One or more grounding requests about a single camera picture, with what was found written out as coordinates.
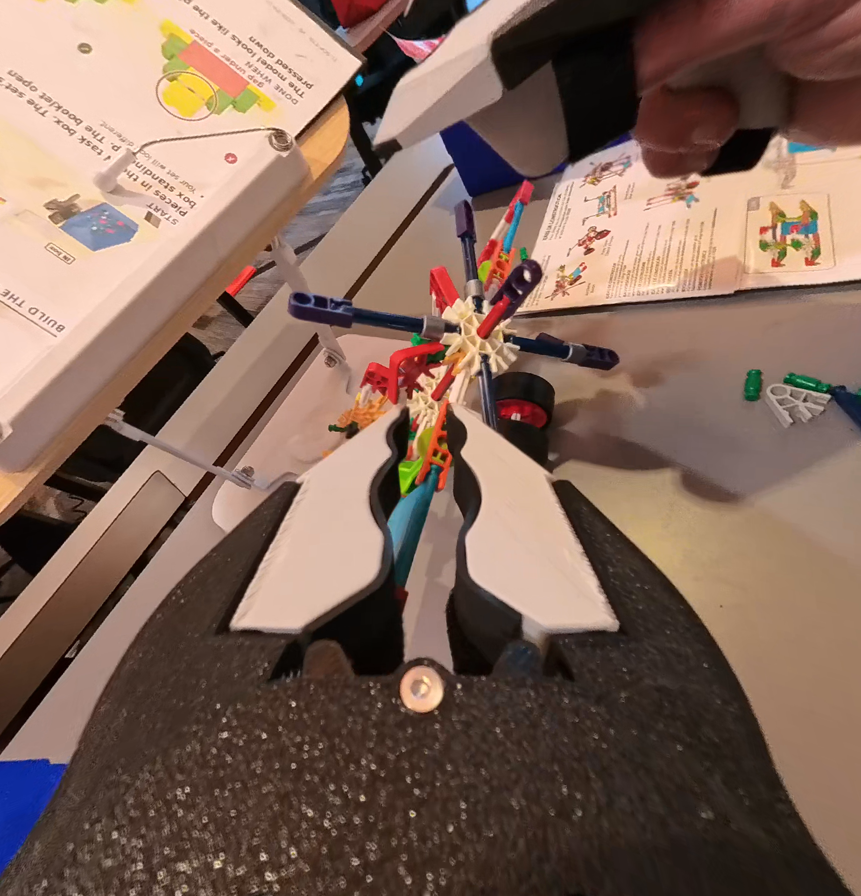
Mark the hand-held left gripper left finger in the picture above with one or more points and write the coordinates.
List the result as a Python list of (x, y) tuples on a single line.
[(318, 546)]

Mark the white document stand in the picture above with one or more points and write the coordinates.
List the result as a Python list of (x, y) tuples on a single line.
[(192, 266)]

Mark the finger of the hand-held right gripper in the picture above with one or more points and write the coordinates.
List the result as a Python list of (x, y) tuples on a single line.
[(451, 84)]

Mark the short red plastic rod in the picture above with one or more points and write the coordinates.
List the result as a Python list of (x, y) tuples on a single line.
[(241, 280)]

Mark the illustrated instruction booklet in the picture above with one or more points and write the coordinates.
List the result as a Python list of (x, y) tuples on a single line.
[(682, 245)]

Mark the person's right hand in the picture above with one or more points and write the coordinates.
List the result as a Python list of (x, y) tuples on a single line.
[(753, 42)]

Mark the grey fan-shaped connector piece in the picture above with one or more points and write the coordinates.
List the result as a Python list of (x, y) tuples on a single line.
[(795, 409)]

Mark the dark blue plastic rod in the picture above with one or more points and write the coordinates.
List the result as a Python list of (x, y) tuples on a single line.
[(858, 416)]

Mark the printed instruction sheet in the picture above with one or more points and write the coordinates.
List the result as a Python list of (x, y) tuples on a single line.
[(52, 105)]

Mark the colourful rod and connector model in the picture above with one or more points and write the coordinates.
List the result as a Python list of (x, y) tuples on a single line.
[(472, 336)]

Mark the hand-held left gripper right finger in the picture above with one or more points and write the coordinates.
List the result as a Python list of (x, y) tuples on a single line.
[(535, 546)]

